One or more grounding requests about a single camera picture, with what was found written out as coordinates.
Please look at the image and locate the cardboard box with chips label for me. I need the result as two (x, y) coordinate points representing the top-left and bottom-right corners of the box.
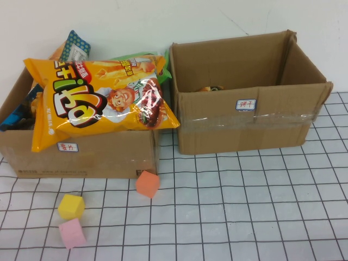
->
(0, 64), (161, 179)

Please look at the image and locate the orange foam cube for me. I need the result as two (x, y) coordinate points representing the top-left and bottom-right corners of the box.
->
(135, 170), (160, 199)

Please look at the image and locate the small orange black snack packet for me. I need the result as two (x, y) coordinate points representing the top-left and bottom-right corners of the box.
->
(196, 85), (225, 93)

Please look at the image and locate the yellow foam cube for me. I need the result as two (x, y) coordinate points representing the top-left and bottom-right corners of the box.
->
(57, 194), (86, 220)

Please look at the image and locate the large green chips bag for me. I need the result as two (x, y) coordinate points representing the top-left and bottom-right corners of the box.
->
(108, 48), (172, 85)

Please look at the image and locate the white black grid tablecloth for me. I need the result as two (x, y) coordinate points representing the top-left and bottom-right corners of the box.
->
(0, 91), (348, 261)

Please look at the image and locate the blue potato chips bag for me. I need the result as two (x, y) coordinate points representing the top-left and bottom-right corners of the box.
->
(0, 29), (92, 133)

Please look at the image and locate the pink foam cube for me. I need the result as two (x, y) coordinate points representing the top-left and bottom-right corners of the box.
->
(58, 217), (87, 250)

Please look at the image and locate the large yellow chips bag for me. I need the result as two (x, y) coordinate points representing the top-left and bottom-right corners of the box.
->
(23, 55), (181, 153)

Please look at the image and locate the cardboard box with biscuit label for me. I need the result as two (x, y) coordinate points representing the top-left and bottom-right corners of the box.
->
(169, 29), (334, 156)

